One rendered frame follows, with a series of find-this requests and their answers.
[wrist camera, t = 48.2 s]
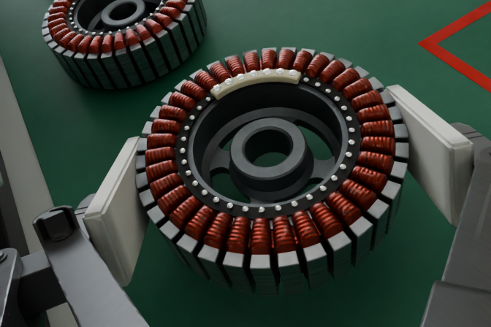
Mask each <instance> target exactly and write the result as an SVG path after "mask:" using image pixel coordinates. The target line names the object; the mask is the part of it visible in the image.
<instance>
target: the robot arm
mask: <svg viewBox="0 0 491 327"><path fill-rule="evenodd" d="M386 90H388V91H389V92H390V94H391V95H392V97H393V98H394V100H395V106H398V108H399V110H400V113H401V115H402V117H403V122H402V124H403V123H405V124H406V127H407V130H408V143H409V158H408V167H407V170H409V172H410V173H411V174H412V176H413V177H414V178H415V180H416V181H417V182H418V183H419V184H420V186H421V187H422V188H423V190H424V191H425V192H426V194H427V195H428V196H429V197H430V198H431V199H432V201H433V202H434V204H435V205H436V206H437V208H439V209H440V211H441V212H442V213H443V215H444V216H445V218H446V219H447V220H448V221H449V222H450V223H451V225H452V224H453V225H454V227H457V229H456V231H455V235H454V239H453V242H452V246H451V249H450V252H449V256H448V259H447V262H446V266H445V269H444V273H443V277H442V279H441V281H440V280H436V281H434V283H433V286H432V288H431V292H430V295H429V298H428V301H427V305H426V307H425V312H424V314H423V317H422V321H421V324H420V327H491V141H490V140H489V139H488V138H486V137H485V136H483V135H482V134H480V133H479V132H477V131H476V130H475V129H474V128H472V127H470V126H468V125H465V124H462V123H451V124H448V123H447V122H446V121H444V120H443V119H442V118H440V117H439V116H438V115H436V114H435V113H434V112H433V111H432V110H430V109H429V108H428V107H426V106H425V105H424V104H423V103H422V102H420V101H419V100H418V99H416V98H415V97H414V96H412V95H411V94H410V93H409V92H408V91H406V90H405V89H404V88H402V87H401V86H399V85H392V86H388V87H387V88H386V89H385V90H384V91H386ZM139 139H140V136H136V137H132V138H128V139H127V141H126V143H125V145H124V146H123V148H122V150H121V151H120V153H119V155H118V157H117V158H116V160H115V162H114V164H113V165H112V167H111V169H110V171H109V172H108V174H107V176H106V177H105V179H104V181H103V183H102V184H101V186H100V188H99V190H98V191H97V193H94V194H90V195H89V196H87V197H86V198H85V199H83V200H82V201H81V202H80V204H79V206H78V207H77V210H75V212H74V210H73V209H72V207H71V206H67V205H63V206H59V207H54V208H52V209H48V210H47V211H45V212H43V213H41V214H40V215H38V216H37V217H35V219H34V220H33V223H32V225H33V227H34V230H35V231H36V234H37V236H38V238H39V241H40V243H41V245H42V248H43V249H42V250H39V251H37V252H35V253H32V254H30V255H26V256H23V257H22V258H21V257H20V256H19V254H18V252H17V250H16V249H15V248H5V249H2V250H0V327H45V321H46V310H48V309H51V308H54V307H57V306H58V305H61V304H63V303H66V302H67V303H68V305H69V308H70V309H71V311H72V314H73V316H74V318H75V320H76V323H77V325H78V327H150V326H149V325H148V324H147V322H146V321H145V319H144V318H143V316H142V315H141V314H140V312H139V311H138V309H137V308H136V307H135V305H134V304H133V302H132V300H131V299H130V298H129V297H128V295H127V294H126V292H125V290H124V289H123V288H122V287H125V286H128V285H129V283H130V282H131V279H132V275H133V272H134V268H135V266H136V262H137V259H138V256H139V253H140V249H141V247H142V242H143V240H144V237H145V232H146V230H147V227H148V223H149V220H150V218H149V216H148V214H147V211H146V210H145V208H144V207H143V205H142V202H141V201H140V197H139V193H140V192H139V191H138V189H137V186H136V182H135V175H136V174H138V173H137V171H136V169H135V164H136V156H139V155H138V153H137V151H136V150H137V145H138V142H139Z"/></svg>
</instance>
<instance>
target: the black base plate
mask: <svg viewBox="0 0 491 327"><path fill-rule="evenodd" d="M0 172H1V177H2V179H3V183H4V184H3V185H2V186H1V187H0V250H2V249H5V248H15V249H16V250H17V252H18V254H19V256H20V257H21V258H22V257H23V256H26V255H30V253H29V250H28V245H27V243H26V238H25V235H24V232H23V227H22V225H21V221H20V217H19V214H18V210H17V207H16V204H15V200H14V196H13V194H12V189H11V186H10V183H9V178H8V176H7V171H6V168H5V165H4V161H3V158H2V155H1V151H0ZM45 327H50V323H49V320H48V317H47V313H46V321H45Z"/></svg>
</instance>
